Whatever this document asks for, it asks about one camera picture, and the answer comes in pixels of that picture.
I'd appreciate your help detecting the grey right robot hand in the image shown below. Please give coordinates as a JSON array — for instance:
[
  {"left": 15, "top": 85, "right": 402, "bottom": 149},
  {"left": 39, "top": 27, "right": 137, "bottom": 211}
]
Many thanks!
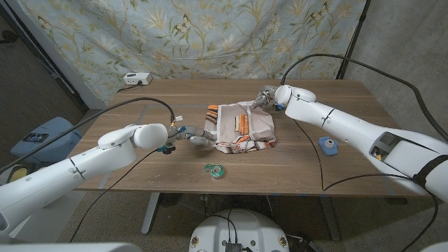
[{"left": 251, "top": 85, "right": 281, "bottom": 109}]

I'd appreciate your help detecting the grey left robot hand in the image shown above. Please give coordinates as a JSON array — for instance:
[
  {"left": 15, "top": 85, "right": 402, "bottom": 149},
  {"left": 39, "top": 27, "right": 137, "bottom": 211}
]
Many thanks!
[{"left": 166, "top": 125, "right": 218, "bottom": 146}]

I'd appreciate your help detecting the beige orange patterned cloth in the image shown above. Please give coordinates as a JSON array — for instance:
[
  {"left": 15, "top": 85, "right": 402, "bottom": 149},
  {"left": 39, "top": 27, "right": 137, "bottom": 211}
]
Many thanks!
[{"left": 204, "top": 100, "right": 277, "bottom": 155}]

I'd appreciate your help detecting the green plaid tape dispenser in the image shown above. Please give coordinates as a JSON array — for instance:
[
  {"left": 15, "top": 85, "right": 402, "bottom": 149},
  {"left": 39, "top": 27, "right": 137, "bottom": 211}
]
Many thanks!
[{"left": 203, "top": 162, "right": 226, "bottom": 180}]

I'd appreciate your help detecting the black round fan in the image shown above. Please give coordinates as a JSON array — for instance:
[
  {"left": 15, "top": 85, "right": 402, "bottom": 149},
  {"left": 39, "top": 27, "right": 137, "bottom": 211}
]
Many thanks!
[{"left": 159, "top": 192, "right": 183, "bottom": 207}]

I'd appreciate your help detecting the white power strip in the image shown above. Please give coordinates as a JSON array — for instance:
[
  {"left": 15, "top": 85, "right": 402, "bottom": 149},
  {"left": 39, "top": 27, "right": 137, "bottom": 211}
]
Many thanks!
[{"left": 123, "top": 72, "right": 153, "bottom": 86}]

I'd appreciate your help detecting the floral light blue backdrop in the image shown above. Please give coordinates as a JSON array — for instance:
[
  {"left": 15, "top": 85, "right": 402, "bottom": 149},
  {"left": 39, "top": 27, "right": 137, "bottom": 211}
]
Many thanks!
[{"left": 17, "top": 0, "right": 367, "bottom": 106}]

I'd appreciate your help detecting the grey table leg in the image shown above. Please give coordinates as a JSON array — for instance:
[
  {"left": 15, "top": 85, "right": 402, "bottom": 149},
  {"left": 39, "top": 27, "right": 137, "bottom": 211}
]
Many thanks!
[
  {"left": 141, "top": 192, "right": 162, "bottom": 235},
  {"left": 318, "top": 195, "right": 342, "bottom": 242}
]

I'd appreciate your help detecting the black backdrop stand pole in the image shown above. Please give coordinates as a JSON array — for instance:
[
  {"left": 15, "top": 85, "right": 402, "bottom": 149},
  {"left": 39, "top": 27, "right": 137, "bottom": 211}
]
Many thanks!
[
  {"left": 335, "top": 0, "right": 372, "bottom": 80},
  {"left": 0, "top": 3, "right": 89, "bottom": 113}
]

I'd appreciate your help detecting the white robot torso base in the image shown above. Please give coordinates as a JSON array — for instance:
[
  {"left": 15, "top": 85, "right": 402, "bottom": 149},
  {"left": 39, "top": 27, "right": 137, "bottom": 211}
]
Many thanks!
[{"left": 188, "top": 209, "right": 291, "bottom": 252}]

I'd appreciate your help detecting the light blue storage bin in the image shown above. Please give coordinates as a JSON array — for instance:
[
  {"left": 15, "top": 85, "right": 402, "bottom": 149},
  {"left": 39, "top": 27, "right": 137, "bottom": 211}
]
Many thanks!
[{"left": 9, "top": 116, "right": 83, "bottom": 165}]

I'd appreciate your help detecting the black power adapter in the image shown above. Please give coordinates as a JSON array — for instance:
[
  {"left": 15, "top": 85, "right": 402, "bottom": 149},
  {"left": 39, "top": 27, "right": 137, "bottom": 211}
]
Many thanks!
[{"left": 290, "top": 237, "right": 318, "bottom": 252}]

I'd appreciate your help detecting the white floor board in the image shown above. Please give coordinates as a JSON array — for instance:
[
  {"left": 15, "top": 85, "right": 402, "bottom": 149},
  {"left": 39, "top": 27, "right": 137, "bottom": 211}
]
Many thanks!
[{"left": 8, "top": 190, "right": 85, "bottom": 243}]

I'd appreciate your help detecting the black chair caster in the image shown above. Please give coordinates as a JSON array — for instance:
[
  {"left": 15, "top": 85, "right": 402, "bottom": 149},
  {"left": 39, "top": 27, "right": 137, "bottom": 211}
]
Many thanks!
[{"left": 0, "top": 30, "right": 20, "bottom": 45}]

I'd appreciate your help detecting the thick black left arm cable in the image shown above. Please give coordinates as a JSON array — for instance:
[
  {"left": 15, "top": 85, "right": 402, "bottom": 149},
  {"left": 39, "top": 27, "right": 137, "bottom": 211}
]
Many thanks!
[{"left": 0, "top": 97, "right": 176, "bottom": 173}]

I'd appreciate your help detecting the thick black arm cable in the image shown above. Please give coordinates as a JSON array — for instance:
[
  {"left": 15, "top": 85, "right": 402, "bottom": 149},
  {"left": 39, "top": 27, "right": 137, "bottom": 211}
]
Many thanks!
[
  {"left": 0, "top": 97, "right": 176, "bottom": 173},
  {"left": 279, "top": 52, "right": 448, "bottom": 252}
]

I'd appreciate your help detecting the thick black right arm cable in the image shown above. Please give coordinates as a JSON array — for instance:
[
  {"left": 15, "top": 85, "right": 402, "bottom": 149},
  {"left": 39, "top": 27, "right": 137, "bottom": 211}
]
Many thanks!
[{"left": 279, "top": 52, "right": 448, "bottom": 252}]

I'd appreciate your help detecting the small blue toy camera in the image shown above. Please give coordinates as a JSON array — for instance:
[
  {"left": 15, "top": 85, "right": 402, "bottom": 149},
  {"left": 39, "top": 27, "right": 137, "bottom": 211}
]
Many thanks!
[{"left": 317, "top": 136, "right": 340, "bottom": 157}]

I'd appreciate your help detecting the black power strip cable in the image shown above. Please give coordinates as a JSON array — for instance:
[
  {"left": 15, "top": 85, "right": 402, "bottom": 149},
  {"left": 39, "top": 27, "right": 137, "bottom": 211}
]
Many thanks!
[{"left": 116, "top": 80, "right": 144, "bottom": 94}]

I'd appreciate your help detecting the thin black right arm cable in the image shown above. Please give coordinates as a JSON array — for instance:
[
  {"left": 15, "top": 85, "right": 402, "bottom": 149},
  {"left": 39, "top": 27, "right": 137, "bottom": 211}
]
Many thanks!
[{"left": 293, "top": 118, "right": 416, "bottom": 193}]

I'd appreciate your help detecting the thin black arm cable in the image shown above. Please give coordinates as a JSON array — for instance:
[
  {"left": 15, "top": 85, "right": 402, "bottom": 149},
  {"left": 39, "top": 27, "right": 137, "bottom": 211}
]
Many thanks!
[
  {"left": 293, "top": 118, "right": 416, "bottom": 193},
  {"left": 69, "top": 148, "right": 158, "bottom": 243}
]

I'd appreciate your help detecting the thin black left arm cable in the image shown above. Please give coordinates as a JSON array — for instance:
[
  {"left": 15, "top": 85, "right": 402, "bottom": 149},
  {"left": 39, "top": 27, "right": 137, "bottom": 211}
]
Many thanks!
[{"left": 69, "top": 148, "right": 158, "bottom": 243}]

